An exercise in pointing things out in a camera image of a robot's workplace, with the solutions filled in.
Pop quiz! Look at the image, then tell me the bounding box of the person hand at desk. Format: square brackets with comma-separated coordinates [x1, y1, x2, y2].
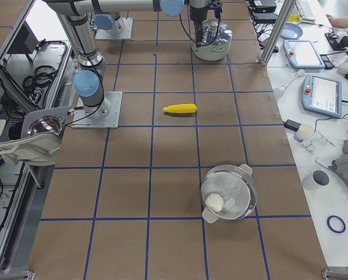
[326, 14, 348, 29]

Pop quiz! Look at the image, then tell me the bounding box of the blue rubber ring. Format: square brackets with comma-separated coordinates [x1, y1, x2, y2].
[326, 215, 346, 234]

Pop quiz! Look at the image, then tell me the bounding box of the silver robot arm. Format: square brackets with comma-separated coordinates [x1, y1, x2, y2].
[46, 1, 184, 119]
[92, 1, 223, 47]

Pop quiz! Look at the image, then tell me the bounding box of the glass lid on stand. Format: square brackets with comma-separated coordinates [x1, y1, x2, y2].
[26, 115, 62, 137]

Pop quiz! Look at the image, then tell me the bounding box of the teach pendant tablet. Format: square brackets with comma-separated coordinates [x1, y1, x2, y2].
[283, 40, 325, 69]
[301, 74, 342, 118]

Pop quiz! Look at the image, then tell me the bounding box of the blue plate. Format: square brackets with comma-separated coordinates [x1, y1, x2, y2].
[280, 23, 303, 40]

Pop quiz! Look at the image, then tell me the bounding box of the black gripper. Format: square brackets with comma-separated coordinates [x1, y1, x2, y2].
[189, 0, 222, 47]

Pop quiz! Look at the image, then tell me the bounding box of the far teach pendant tablet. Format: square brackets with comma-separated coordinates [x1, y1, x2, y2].
[283, 40, 325, 69]

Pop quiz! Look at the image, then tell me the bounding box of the yellow toy corn cob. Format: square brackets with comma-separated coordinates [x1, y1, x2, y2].
[163, 103, 198, 114]

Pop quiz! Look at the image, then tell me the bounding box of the glass pot lid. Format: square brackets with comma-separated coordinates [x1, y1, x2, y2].
[202, 20, 233, 47]

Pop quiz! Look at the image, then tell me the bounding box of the white steel cooking pot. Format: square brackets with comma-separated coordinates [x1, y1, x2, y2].
[191, 20, 233, 61]

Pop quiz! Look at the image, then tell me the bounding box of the white steamed bun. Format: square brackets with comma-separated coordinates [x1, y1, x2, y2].
[205, 193, 224, 212]

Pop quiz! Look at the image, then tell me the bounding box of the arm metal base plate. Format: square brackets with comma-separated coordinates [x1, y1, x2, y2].
[71, 91, 122, 129]
[94, 15, 133, 41]

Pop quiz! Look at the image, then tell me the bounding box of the near teach pendant tablet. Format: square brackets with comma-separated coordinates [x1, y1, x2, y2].
[301, 74, 342, 118]

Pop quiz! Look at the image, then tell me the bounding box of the glass pot with white handles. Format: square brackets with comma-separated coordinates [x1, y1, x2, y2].
[201, 164, 258, 223]

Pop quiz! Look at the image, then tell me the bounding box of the aluminium frame post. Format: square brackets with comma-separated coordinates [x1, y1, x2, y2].
[260, 0, 295, 67]

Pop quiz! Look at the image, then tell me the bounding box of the white cup dark inside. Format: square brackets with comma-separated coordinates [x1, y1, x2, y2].
[302, 169, 330, 191]

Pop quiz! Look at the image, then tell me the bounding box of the white purple small cup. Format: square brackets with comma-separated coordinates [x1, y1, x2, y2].
[294, 124, 314, 142]

